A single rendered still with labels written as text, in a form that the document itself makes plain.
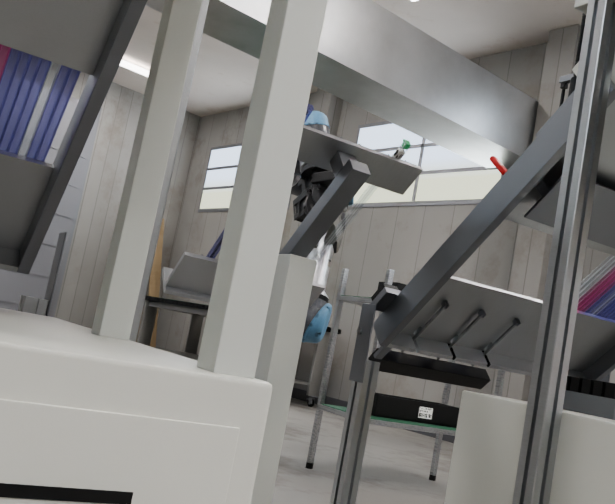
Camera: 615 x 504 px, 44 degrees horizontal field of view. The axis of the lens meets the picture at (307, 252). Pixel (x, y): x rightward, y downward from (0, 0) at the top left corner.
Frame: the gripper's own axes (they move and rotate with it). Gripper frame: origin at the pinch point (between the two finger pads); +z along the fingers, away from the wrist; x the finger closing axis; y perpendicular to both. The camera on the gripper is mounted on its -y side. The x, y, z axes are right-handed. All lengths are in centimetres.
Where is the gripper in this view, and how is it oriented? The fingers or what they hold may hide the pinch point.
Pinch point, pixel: (327, 243)
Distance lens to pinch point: 160.7
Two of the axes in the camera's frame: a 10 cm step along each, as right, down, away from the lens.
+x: -8.4, -2.2, -4.9
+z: 0.5, 8.7, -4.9
